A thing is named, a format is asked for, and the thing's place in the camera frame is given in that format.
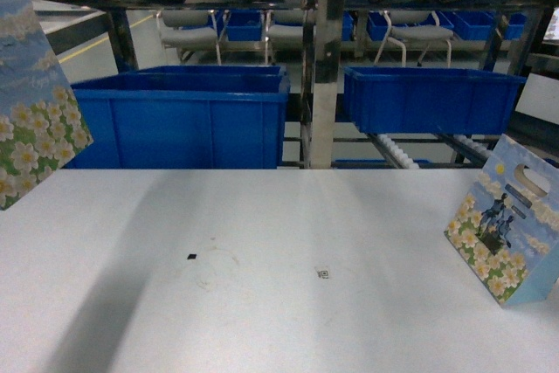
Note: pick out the flower gift bag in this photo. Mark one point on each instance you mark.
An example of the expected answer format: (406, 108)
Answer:
(42, 126)
(506, 228)

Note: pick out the large blue bin left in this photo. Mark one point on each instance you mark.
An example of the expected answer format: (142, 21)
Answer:
(185, 117)

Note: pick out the small QR code sticker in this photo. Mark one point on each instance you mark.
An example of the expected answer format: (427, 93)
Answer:
(323, 272)

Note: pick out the grey chair middle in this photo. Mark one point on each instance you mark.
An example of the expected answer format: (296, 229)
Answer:
(284, 27)

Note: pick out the grey chair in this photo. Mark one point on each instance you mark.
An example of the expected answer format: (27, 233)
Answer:
(414, 25)
(188, 31)
(284, 27)

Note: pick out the grey chair left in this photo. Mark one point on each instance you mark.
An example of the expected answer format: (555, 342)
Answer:
(188, 31)

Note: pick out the blue bin right on rollers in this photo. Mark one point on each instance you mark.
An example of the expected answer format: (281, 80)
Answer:
(448, 101)

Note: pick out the grey chair right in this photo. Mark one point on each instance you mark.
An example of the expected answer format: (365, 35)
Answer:
(414, 25)

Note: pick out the steel rack upright post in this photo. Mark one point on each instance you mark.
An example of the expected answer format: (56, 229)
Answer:
(328, 44)

